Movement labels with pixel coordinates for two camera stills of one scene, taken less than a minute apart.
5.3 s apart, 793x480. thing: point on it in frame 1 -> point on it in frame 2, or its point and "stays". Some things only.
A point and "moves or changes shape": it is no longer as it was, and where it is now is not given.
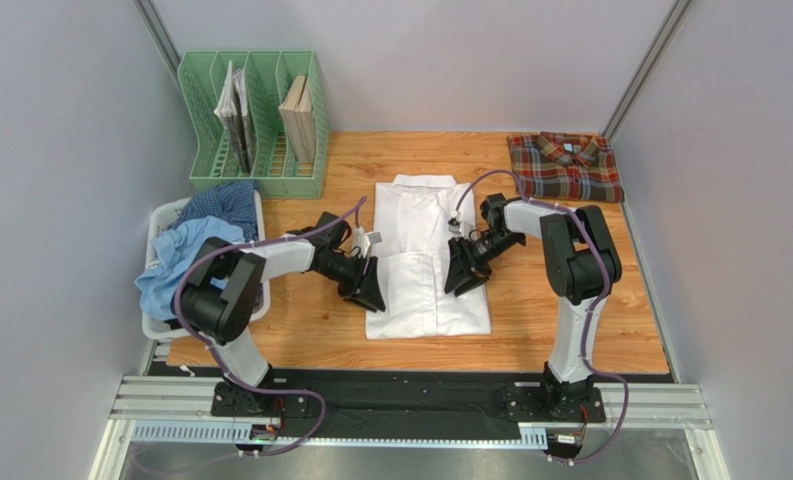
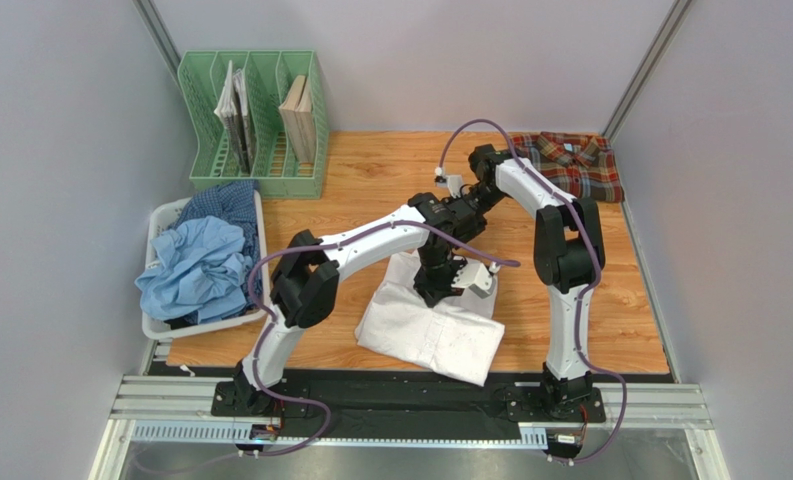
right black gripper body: (470, 253) -> (432, 207)
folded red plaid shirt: (566, 166) stays
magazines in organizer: (233, 109) stays
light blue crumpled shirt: (175, 250) stays
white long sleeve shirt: (413, 213) moves or changes shape
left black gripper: (363, 288) -> (434, 291)
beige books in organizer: (296, 115) stays
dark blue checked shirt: (234, 203) stays
